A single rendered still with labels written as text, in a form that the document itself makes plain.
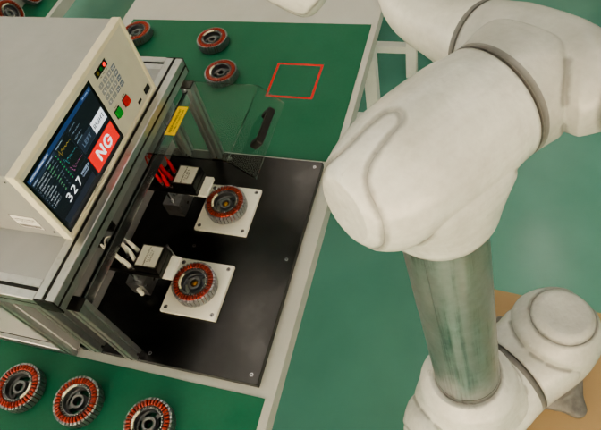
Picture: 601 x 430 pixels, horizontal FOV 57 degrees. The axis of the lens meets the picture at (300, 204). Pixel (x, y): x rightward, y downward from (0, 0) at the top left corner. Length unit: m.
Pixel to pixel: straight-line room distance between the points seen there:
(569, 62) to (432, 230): 0.20
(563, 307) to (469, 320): 0.34
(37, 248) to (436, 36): 0.89
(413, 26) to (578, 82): 0.24
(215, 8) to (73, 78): 1.16
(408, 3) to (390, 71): 2.21
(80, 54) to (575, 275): 1.82
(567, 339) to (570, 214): 1.47
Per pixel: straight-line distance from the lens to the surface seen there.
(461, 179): 0.51
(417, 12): 0.74
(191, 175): 1.46
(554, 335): 1.02
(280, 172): 1.59
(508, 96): 0.54
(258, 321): 1.36
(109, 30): 1.28
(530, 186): 2.51
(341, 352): 2.12
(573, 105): 0.58
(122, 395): 1.44
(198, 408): 1.36
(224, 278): 1.43
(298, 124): 1.72
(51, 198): 1.15
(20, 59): 1.34
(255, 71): 1.94
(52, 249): 1.23
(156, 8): 2.40
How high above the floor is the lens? 1.98
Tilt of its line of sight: 54 degrees down
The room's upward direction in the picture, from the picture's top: 17 degrees counter-clockwise
